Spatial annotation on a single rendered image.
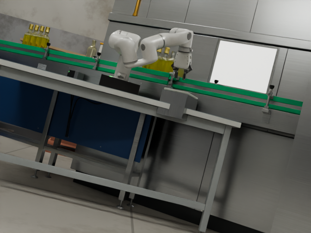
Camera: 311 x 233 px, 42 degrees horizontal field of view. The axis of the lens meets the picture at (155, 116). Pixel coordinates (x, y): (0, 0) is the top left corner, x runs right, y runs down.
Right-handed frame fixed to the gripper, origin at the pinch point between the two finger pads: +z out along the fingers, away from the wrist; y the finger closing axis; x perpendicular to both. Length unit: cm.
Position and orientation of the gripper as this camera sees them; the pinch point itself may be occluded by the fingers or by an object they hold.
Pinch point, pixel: (180, 76)
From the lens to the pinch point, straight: 255.4
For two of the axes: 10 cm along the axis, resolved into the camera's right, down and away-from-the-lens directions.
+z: -1.5, 9.7, 2.1
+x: -4.4, 1.2, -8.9
